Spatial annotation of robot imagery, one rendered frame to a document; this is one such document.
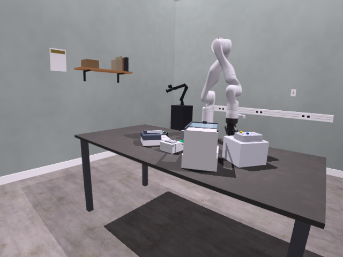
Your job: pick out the white balance with glass enclosure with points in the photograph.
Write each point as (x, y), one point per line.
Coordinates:
(200, 147)

